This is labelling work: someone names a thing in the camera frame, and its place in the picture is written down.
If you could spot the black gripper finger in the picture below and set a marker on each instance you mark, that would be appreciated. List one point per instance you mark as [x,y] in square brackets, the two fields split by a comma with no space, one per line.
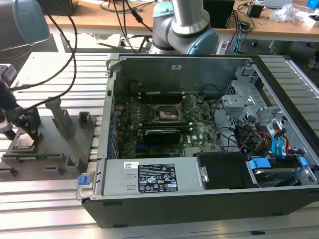
[9,132]
[32,122]

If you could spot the silver square CPU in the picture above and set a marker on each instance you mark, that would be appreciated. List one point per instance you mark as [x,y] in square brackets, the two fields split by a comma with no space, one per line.
[23,142]

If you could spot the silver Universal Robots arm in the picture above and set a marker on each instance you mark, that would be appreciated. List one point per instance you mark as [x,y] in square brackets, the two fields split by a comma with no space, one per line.
[184,22]

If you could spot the green RAM stick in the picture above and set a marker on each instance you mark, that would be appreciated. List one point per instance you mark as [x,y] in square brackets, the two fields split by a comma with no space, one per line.
[41,156]

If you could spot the grey parts rack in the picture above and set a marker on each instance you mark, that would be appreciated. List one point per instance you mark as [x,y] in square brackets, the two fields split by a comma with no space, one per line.
[79,144]

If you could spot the blue case latch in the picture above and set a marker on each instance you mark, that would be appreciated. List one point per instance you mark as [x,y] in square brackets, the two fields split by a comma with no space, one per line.
[83,180]

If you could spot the silver power supply with label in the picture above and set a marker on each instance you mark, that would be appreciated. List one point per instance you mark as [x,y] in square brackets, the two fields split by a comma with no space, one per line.
[119,179]

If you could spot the large black case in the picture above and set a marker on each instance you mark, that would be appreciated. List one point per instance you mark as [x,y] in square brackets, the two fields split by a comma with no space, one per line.
[64,6]

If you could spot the blue expansion slot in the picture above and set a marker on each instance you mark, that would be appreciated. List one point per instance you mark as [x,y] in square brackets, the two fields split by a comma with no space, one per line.
[140,146]

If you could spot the black graphics card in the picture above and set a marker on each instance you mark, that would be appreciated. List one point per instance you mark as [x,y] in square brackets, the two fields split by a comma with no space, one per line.
[162,137]

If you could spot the black-latched RAM slot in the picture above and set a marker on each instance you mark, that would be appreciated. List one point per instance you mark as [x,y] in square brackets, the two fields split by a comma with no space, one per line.
[167,100]
[164,122]
[164,127]
[167,95]

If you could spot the silver chipset heat sink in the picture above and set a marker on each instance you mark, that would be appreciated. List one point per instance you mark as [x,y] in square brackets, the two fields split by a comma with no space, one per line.
[192,151]

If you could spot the black open PC case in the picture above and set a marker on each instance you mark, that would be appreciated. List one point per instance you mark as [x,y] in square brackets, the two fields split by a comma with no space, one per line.
[174,209]

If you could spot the round coin battery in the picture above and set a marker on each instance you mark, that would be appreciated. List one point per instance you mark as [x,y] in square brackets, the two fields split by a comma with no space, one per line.
[199,100]

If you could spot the green motherboard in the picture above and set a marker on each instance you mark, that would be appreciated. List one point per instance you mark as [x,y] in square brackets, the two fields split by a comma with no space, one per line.
[207,119]

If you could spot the silver metal drive cage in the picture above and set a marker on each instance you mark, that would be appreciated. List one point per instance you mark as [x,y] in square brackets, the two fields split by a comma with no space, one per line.
[236,103]

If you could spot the blue disk carrier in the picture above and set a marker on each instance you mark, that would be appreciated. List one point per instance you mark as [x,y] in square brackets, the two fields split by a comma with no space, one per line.
[259,164]

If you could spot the silver hard disk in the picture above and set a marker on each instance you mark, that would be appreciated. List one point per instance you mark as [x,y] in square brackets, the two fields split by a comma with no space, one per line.
[274,172]

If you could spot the small black box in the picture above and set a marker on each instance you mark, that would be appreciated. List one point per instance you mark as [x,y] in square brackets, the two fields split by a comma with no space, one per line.
[254,11]

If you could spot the grey-green cabinet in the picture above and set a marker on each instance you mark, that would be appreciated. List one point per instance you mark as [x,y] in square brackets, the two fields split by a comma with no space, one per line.
[281,48]

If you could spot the flat grey device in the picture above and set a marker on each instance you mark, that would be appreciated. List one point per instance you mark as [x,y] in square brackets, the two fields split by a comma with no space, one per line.
[277,3]

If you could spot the clear plastic bags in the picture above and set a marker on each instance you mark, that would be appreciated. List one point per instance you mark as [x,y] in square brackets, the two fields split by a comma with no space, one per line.
[286,12]

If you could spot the white sneaker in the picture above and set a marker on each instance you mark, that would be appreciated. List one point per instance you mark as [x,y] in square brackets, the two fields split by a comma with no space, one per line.
[314,61]

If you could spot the white cardboard box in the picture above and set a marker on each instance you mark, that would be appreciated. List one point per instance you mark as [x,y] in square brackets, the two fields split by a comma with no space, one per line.
[314,21]

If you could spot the small blue box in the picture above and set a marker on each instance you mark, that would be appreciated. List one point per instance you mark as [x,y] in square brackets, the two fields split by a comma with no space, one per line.
[311,3]

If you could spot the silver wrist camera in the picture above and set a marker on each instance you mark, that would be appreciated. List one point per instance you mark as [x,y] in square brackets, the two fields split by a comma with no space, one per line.
[7,73]
[3,124]

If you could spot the wooden desk white frame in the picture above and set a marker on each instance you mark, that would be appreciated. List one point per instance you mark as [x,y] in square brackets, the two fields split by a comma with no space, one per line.
[94,22]
[274,30]

